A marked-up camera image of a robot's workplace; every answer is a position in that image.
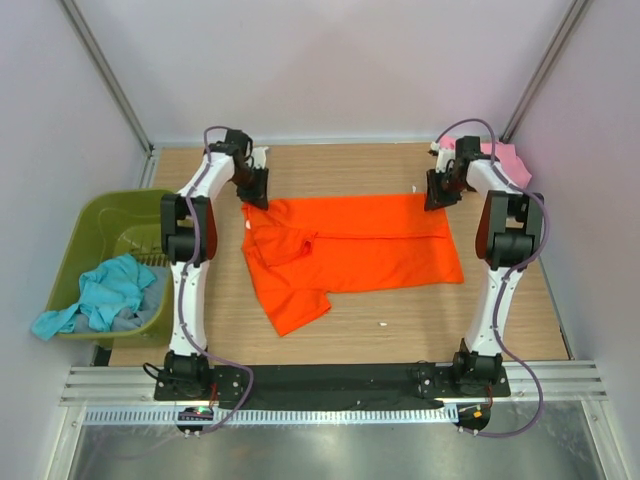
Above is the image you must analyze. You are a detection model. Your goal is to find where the aluminium corner post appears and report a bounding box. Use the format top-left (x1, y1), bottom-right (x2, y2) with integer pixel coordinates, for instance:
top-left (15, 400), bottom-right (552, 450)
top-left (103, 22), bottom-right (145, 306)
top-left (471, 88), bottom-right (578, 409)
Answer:
top-left (58, 0), bottom-right (154, 157)
top-left (500, 0), bottom-right (593, 143)

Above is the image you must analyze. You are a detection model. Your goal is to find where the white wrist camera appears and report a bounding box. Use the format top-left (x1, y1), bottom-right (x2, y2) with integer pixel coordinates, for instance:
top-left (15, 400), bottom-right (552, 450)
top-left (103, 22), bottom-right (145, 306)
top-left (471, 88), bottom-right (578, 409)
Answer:
top-left (429, 142), bottom-right (455, 173)
top-left (248, 146), bottom-right (270, 169)

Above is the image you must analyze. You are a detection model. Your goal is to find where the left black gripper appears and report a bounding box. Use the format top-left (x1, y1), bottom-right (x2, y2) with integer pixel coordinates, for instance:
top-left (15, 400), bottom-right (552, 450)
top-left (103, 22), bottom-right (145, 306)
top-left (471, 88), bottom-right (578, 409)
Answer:
top-left (231, 165), bottom-right (269, 210)

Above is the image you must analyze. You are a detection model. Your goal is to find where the teal t shirt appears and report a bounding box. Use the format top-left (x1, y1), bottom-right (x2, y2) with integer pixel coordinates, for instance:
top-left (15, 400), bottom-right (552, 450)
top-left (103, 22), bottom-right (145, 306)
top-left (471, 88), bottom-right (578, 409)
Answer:
top-left (31, 254), bottom-right (168, 341)

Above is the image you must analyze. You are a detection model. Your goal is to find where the aluminium rail frame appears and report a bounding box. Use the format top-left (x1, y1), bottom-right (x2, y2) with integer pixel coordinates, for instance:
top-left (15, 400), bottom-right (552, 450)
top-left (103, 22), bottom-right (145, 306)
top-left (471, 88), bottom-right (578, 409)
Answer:
top-left (60, 361), bottom-right (607, 411)

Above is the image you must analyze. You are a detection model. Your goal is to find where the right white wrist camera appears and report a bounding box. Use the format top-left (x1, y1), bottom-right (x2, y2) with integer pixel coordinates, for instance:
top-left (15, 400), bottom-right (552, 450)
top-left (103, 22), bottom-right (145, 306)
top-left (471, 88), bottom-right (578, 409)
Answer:
top-left (429, 142), bottom-right (455, 173)

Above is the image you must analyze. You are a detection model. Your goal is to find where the grey t shirt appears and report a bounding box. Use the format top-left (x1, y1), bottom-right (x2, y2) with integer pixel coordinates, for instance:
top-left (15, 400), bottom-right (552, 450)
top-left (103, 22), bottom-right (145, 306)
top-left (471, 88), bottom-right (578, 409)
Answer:
top-left (71, 265), bottom-right (169, 334)

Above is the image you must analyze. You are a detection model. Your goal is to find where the white slotted cable duct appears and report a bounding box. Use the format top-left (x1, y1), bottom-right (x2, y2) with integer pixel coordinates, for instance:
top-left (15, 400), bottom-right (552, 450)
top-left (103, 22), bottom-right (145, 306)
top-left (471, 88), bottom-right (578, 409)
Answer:
top-left (84, 404), bottom-right (458, 427)

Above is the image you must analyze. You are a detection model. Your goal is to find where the right aluminium corner post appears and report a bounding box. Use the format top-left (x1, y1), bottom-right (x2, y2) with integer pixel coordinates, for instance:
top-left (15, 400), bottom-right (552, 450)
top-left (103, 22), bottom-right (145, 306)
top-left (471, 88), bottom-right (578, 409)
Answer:
top-left (500, 0), bottom-right (593, 143)

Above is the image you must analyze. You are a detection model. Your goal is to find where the left aluminium corner post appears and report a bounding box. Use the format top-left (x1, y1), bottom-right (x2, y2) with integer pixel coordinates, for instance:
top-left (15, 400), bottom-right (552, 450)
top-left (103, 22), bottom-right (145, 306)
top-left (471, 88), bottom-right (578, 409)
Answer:
top-left (58, 0), bottom-right (154, 157)

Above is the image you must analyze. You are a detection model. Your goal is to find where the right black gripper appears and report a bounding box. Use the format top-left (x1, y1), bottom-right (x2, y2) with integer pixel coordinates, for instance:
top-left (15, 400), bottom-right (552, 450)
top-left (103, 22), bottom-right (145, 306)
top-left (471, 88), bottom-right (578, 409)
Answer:
top-left (424, 168), bottom-right (469, 212)

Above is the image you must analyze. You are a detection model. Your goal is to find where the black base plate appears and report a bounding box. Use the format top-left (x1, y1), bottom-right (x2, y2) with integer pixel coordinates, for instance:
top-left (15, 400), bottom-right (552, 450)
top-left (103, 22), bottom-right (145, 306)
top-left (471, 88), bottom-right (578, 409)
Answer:
top-left (154, 361), bottom-right (511, 411)

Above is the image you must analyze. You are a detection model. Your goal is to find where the green plastic laundry basket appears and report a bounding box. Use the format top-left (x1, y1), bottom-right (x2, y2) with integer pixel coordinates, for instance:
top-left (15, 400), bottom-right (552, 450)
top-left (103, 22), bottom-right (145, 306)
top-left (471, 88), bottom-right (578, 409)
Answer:
top-left (32, 189), bottom-right (173, 349)

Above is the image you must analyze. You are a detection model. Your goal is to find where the orange t shirt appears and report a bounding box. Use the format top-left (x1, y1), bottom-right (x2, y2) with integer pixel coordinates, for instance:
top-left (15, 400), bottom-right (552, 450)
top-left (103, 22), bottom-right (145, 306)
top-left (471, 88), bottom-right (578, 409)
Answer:
top-left (242, 193), bottom-right (464, 336)

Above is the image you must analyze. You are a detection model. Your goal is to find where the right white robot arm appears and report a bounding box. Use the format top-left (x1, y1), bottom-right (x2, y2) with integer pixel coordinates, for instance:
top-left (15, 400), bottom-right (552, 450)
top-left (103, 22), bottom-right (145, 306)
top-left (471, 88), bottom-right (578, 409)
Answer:
top-left (425, 136), bottom-right (544, 396)

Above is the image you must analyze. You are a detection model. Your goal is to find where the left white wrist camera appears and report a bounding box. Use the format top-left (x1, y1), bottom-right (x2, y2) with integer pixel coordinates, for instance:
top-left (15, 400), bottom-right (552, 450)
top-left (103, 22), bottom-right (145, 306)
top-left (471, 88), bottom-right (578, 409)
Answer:
top-left (248, 146), bottom-right (270, 169)

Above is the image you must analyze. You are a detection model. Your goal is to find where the pink folded t shirt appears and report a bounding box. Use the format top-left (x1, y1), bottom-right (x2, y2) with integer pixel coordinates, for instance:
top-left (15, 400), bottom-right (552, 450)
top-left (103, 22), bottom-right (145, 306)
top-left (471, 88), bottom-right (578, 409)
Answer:
top-left (437, 136), bottom-right (532, 188)

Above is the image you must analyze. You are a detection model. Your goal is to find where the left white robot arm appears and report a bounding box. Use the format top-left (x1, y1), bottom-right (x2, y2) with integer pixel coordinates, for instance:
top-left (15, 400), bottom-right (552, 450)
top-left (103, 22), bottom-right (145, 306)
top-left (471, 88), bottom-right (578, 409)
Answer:
top-left (154, 126), bottom-right (269, 400)

